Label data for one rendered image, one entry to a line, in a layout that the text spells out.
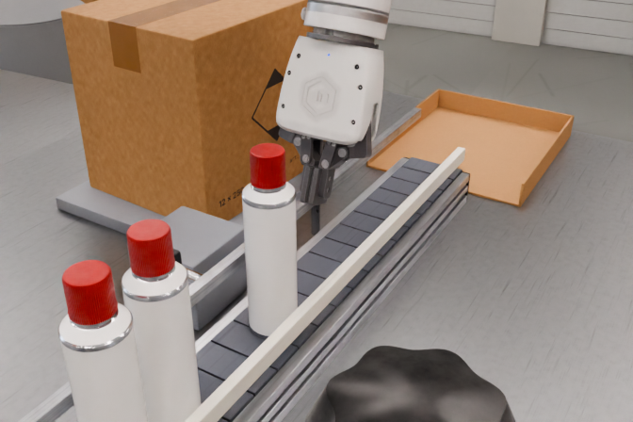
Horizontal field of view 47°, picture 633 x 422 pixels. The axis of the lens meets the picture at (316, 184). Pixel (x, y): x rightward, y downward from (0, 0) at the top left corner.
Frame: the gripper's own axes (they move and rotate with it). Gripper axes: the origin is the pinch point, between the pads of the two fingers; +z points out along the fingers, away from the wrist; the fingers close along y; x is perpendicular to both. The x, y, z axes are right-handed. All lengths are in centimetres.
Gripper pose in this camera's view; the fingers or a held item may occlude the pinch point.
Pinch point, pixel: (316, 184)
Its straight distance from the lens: 76.7
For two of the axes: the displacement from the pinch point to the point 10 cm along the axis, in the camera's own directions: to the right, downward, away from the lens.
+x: 4.8, -0.8, 8.7
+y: 8.6, 2.4, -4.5
